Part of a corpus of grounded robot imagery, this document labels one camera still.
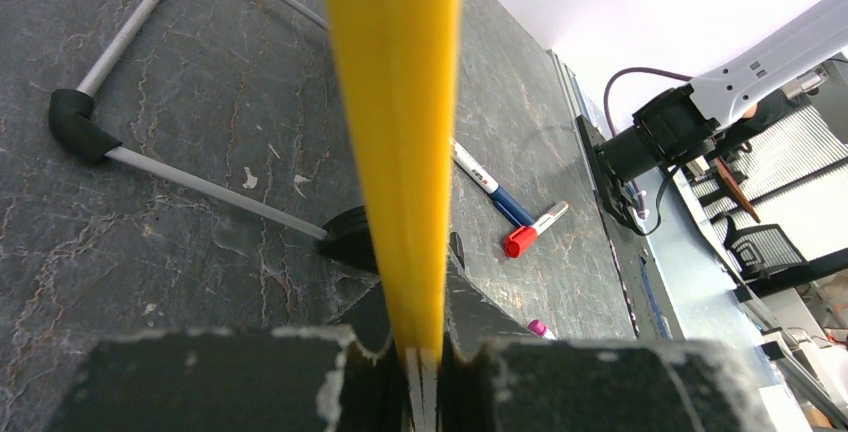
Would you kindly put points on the yellow-framed whiteboard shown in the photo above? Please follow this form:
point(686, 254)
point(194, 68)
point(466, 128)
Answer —
point(396, 62)

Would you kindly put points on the blue-capped marker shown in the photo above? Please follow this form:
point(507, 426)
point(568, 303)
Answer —
point(503, 201)

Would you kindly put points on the magenta-capped marker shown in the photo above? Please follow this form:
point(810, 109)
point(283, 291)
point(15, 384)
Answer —
point(540, 329)

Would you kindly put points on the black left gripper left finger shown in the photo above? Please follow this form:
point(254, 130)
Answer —
point(368, 321)

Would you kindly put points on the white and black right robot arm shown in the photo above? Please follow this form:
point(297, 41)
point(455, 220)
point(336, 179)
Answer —
point(668, 128)

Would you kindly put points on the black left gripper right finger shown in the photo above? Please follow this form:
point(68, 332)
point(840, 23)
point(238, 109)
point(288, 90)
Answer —
point(473, 319)

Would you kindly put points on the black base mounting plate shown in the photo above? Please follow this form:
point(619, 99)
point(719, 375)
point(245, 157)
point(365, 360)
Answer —
point(614, 163)

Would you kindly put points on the red-capped marker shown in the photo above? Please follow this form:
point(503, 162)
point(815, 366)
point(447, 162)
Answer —
point(522, 238)

